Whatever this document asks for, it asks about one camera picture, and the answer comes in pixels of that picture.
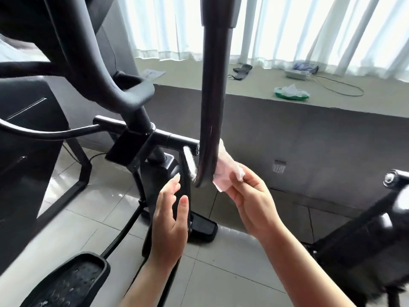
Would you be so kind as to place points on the person's right hand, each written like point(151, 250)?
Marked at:
point(255, 204)

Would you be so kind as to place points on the person's left hand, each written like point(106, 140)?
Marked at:
point(167, 233)

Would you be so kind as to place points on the white wet wipe sheet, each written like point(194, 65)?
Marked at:
point(223, 169)

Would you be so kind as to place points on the white green wet wipes pack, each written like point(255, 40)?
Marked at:
point(291, 92)

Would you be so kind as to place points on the person's right forearm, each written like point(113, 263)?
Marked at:
point(307, 271)

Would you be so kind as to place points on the blue wipes pack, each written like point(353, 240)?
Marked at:
point(305, 66)

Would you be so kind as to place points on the glossy black treadmill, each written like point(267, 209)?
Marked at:
point(25, 163)

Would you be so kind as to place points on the white flat paper sheet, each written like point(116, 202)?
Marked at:
point(152, 74)

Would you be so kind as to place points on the white curtain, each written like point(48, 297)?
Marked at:
point(287, 28)

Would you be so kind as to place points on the white wall socket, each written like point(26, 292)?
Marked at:
point(279, 167)

